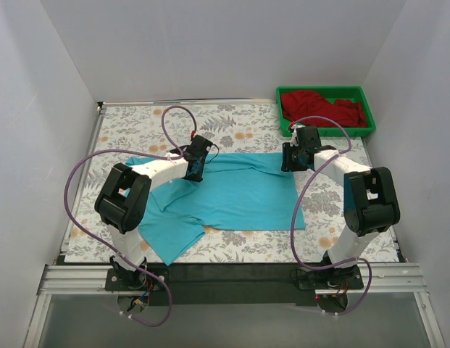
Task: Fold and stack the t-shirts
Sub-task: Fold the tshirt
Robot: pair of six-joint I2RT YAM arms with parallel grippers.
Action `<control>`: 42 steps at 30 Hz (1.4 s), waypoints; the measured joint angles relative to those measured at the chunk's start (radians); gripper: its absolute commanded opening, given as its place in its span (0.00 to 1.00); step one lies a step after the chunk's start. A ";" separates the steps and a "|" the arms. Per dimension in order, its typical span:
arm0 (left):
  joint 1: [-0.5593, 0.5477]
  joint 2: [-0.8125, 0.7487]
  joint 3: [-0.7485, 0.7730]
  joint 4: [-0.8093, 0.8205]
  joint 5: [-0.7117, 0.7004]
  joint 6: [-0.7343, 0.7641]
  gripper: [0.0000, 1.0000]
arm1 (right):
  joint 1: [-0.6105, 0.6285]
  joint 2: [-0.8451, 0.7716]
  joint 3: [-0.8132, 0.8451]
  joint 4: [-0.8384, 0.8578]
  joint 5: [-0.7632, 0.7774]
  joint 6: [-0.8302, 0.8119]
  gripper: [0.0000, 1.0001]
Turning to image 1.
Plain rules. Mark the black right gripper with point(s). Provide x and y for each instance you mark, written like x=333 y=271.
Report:
x=288 y=159

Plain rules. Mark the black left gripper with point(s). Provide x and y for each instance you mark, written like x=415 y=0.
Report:
x=195 y=170

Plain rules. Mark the turquoise t shirt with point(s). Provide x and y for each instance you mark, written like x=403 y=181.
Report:
x=238 y=192

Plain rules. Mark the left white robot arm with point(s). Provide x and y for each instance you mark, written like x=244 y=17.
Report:
x=123 y=199

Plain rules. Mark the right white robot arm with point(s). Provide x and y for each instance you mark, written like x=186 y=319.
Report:
x=370 y=207

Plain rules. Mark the red t shirt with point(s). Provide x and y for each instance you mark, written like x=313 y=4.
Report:
x=304 y=103

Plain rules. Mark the green plastic bin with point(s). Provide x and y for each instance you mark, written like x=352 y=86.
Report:
x=331 y=93

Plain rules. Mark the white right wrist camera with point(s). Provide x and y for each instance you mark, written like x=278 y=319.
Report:
x=294 y=138

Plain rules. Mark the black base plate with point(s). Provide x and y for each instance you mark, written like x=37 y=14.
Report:
x=189 y=294

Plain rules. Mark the aluminium front rail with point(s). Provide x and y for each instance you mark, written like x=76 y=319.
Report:
x=394 y=277

